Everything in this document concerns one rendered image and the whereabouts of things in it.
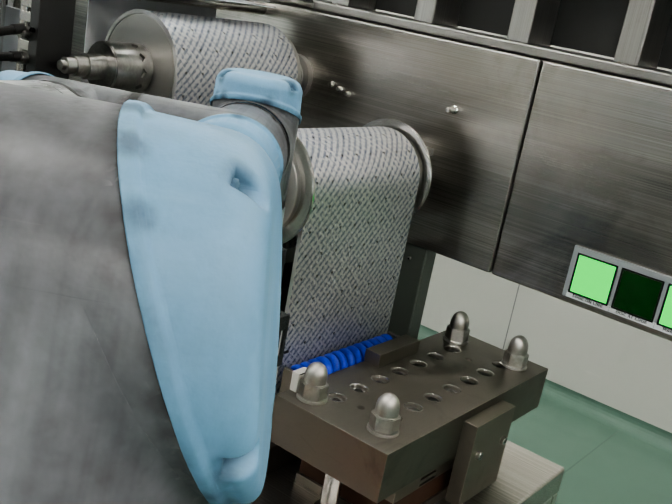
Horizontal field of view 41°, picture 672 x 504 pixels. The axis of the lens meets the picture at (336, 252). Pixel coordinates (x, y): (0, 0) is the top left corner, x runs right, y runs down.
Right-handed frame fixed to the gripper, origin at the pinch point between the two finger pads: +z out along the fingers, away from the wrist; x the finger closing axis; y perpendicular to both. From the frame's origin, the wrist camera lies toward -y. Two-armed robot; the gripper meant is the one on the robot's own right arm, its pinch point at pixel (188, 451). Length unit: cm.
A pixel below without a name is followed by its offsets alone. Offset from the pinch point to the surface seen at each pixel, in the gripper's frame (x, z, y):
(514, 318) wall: 93, 79, 289
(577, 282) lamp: -12, -12, 55
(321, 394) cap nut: 1.6, 0.9, 22.1
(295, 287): 9.8, -8.9, 24.5
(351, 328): 9.8, -0.8, 38.1
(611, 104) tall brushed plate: -10, -35, 56
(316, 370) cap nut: 2.5, -1.9, 21.6
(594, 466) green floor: 31, 105, 246
